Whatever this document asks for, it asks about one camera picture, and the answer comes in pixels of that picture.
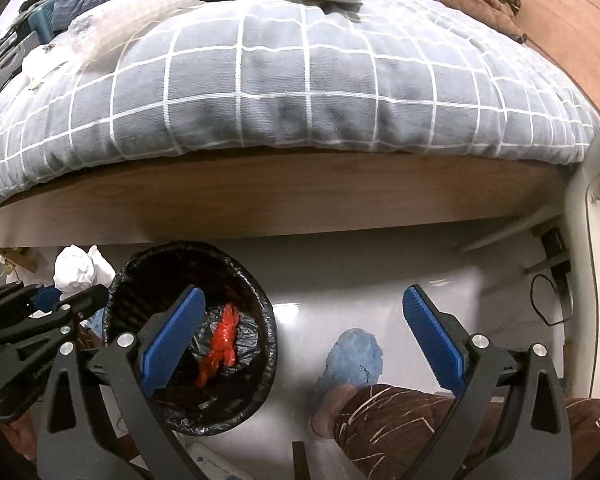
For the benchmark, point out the teal suitcase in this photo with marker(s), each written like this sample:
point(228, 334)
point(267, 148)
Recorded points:
point(42, 20)

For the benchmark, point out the white paper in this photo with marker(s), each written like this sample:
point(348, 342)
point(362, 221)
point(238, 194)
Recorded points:
point(75, 265)

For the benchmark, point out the grey checked bed cover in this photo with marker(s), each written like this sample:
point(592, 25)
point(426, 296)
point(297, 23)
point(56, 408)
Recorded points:
point(305, 85)

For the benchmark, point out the grey suitcase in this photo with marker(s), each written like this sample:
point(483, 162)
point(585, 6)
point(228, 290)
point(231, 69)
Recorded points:
point(5, 60)

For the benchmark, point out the red plastic wrapper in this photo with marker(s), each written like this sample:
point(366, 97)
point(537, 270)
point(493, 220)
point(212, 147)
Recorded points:
point(225, 340)

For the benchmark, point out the black trash bin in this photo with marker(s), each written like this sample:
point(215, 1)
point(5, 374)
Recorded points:
point(240, 280)

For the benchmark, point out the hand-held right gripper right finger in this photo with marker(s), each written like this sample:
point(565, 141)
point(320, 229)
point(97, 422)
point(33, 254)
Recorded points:
point(432, 340)

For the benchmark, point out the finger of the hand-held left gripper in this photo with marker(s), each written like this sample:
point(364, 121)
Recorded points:
point(87, 301)
point(45, 299)

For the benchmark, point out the person's right leg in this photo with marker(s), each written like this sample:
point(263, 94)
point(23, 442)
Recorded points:
point(380, 425)

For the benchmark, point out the wooden headboard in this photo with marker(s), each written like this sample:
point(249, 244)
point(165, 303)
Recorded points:
point(570, 20)

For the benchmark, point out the wooden bed frame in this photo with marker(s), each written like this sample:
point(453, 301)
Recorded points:
point(280, 200)

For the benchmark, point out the clear plastic bubble wrap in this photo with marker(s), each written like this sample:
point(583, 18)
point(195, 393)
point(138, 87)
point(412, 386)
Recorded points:
point(130, 15)

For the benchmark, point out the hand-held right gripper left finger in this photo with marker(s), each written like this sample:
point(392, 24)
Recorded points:
point(175, 340)

